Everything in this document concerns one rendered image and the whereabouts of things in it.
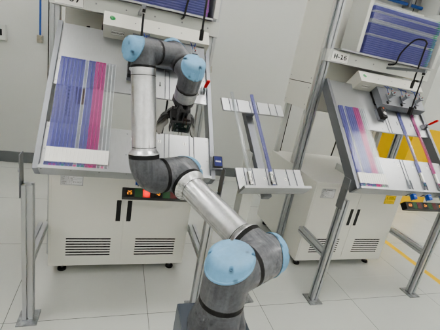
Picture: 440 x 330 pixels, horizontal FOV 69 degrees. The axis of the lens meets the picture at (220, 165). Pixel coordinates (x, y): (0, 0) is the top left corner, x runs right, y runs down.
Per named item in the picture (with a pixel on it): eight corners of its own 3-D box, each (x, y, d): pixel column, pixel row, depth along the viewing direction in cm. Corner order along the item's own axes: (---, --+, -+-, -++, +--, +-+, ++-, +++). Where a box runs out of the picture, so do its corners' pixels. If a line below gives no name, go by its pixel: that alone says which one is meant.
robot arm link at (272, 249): (251, 300, 82) (145, 180, 113) (284, 280, 93) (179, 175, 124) (268, 267, 77) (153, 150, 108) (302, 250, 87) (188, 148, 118)
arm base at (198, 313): (252, 349, 79) (260, 317, 76) (192, 354, 75) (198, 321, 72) (234, 304, 93) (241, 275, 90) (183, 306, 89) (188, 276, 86)
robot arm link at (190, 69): (199, 50, 102) (212, 67, 98) (190, 78, 110) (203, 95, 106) (177, 52, 98) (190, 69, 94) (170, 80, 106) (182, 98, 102)
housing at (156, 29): (201, 63, 170) (209, 44, 157) (102, 46, 154) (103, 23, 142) (201, 51, 173) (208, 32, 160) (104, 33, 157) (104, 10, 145)
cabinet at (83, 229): (180, 272, 189) (196, 173, 170) (46, 276, 167) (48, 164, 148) (166, 217, 247) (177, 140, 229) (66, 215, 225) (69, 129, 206)
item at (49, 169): (207, 184, 143) (211, 178, 137) (40, 174, 122) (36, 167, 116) (206, 181, 144) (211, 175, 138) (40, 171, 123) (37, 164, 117)
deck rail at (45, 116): (40, 174, 122) (37, 167, 117) (34, 173, 122) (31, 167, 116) (64, 30, 149) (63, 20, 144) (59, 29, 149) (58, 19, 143)
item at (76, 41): (203, 109, 158) (207, 104, 153) (54, 90, 137) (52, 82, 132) (201, 55, 170) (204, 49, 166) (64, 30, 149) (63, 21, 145)
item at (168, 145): (208, 179, 142) (210, 177, 139) (39, 168, 121) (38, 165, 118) (207, 140, 149) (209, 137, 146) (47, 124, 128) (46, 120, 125)
